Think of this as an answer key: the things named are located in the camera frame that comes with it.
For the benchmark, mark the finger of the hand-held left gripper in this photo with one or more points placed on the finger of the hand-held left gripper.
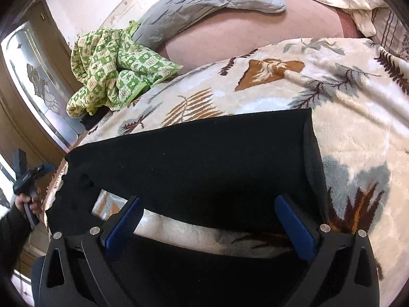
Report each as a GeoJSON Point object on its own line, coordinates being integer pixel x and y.
{"type": "Point", "coordinates": [19, 161]}
{"type": "Point", "coordinates": [46, 168]}

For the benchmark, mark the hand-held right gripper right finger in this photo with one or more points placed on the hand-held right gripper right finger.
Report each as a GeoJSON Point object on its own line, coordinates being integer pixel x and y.
{"type": "Point", "coordinates": [295, 230]}

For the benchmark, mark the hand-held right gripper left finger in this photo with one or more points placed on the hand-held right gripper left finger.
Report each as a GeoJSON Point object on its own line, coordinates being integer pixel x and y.
{"type": "Point", "coordinates": [123, 225]}

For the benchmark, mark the black pants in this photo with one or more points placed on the black pants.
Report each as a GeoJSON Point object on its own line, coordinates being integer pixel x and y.
{"type": "Point", "coordinates": [191, 166]}

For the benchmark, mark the person's left forearm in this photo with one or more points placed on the person's left forearm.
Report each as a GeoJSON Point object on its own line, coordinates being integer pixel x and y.
{"type": "Point", "coordinates": [12, 239]}

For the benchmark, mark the person's left hand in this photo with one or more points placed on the person's left hand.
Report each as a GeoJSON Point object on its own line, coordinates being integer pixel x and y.
{"type": "Point", "coordinates": [33, 203]}

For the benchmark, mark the wooden door with glass panel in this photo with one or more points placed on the wooden door with glass panel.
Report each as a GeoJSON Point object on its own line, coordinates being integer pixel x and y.
{"type": "Point", "coordinates": [32, 80]}

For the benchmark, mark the green patterned cloth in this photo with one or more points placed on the green patterned cloth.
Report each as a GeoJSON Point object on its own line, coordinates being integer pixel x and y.
{"type": "Point", "coordinates": [105, 67]}

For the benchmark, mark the leaf print blanket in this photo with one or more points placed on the leaf print blanket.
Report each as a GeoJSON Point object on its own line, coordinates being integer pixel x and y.
{"type": "Point", "coordinates": [351, 118]}

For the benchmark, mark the pink bed sheet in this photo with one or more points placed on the pink bed sheet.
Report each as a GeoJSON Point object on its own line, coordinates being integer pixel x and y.
{"type": "Point", "coordinates": [239, 32]}

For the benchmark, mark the striped bed sheet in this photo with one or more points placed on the striped bed sheet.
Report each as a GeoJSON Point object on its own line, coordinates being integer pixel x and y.
{"type": "Point", "coordinates": [391, 28]}

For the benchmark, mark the grey quilted pillow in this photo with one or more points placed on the grey quilted pillow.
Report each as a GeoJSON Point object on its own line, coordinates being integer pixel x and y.
{"type": "Point", "coordinates": [198, 3]}

